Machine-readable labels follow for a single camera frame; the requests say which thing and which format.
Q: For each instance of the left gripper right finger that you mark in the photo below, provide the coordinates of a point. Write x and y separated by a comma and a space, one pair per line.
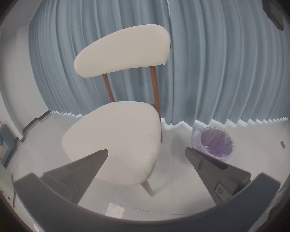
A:
220, 180

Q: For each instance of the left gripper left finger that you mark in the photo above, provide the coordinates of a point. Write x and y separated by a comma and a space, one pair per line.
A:
77, 175

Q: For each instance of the purple plastic bag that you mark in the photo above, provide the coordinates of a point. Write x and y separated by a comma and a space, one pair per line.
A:
215, 141

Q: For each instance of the white trash bin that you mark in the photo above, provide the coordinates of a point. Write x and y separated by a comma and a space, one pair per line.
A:
222, 159

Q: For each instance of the white cushioned wooden chair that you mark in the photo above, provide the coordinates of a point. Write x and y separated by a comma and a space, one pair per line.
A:
116, 139

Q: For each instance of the pale blue curtain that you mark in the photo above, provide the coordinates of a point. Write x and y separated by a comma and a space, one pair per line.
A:
87, 20
232, 69

